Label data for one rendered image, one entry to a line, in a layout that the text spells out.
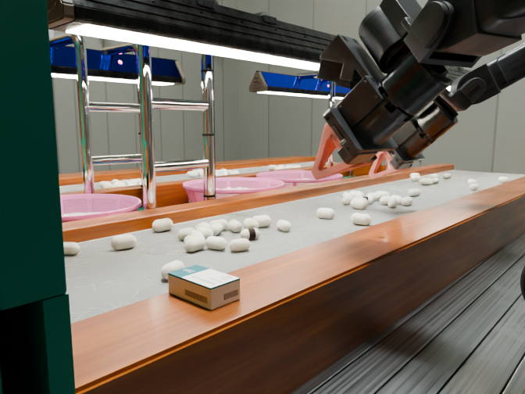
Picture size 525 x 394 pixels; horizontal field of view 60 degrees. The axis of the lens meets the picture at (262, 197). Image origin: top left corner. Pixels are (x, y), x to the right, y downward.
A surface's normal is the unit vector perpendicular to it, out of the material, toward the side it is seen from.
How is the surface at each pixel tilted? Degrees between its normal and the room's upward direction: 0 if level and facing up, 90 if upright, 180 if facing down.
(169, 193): 90
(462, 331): 0
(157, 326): 0
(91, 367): 0
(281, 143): 90
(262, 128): 90
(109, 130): 90
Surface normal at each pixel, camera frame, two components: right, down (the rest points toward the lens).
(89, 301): 0.00, -0.99
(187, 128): 0.76, 0.10
